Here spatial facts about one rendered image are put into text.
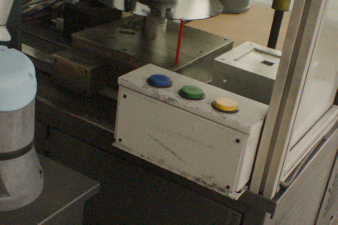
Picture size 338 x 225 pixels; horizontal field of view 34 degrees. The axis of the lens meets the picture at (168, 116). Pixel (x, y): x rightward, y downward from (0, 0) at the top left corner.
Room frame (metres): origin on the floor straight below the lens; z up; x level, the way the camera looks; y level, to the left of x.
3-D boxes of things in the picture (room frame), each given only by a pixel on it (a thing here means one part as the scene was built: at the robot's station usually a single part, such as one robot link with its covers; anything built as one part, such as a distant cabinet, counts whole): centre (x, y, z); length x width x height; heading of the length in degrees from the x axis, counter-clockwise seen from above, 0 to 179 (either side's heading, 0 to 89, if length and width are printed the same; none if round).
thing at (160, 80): (0.96, 0.03, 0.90); 0.04 x 0.04 x 0.02
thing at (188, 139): (0.95, -0.04, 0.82); 0.28 x 0.11 x 0.15; 62
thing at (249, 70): (1.16, -0.20, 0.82); 0.18 x 0.18 x 0.15; 62
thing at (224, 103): (0.90, -0.10, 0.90); 0.04 x 0.04 x 0.02
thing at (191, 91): (0.93, -0.04, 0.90); 0.04 x 0.04 x 0.02
